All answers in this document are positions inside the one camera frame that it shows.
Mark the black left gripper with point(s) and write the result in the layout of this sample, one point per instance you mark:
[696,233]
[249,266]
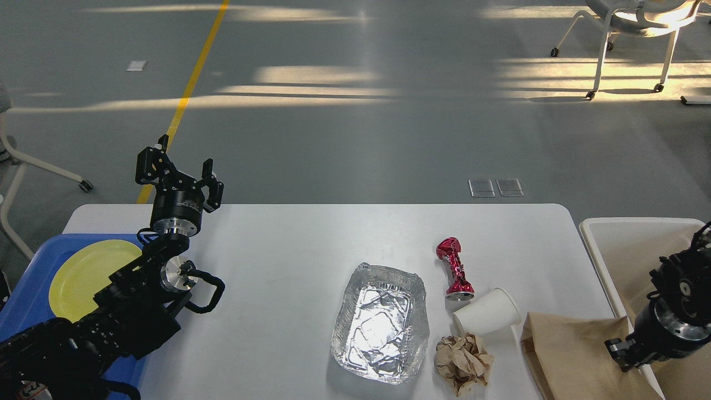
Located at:
[179,202]

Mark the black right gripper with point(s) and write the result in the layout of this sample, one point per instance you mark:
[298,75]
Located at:
[658,335]

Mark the wooden board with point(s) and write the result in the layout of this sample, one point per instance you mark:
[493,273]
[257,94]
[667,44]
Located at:
[568,359]

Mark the yellow plastic plate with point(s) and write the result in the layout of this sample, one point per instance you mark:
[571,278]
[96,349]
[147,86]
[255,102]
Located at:
[72,289]

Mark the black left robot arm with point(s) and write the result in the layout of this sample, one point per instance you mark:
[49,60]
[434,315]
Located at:
[174,283]

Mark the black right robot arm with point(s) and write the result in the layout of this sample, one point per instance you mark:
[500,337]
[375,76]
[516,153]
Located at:
[683,281]

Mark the white plastic bin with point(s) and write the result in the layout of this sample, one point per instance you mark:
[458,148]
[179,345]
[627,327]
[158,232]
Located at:
[624,250]

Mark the crumpled brown paper ball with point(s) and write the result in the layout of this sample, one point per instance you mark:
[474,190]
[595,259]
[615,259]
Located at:
[463,362]

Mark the crushed red soda can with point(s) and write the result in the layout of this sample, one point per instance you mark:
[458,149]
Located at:
[460,289]

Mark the white chair base left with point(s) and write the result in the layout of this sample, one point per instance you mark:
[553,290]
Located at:
[22,161]

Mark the blue plastic tray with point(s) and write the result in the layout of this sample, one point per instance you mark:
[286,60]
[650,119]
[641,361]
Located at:
[28,300]

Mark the aluminium foil tray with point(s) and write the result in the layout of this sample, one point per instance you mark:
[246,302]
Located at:
[382,331]

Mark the white office chair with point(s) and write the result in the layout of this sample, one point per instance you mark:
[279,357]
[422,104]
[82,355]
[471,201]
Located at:
[644,19]

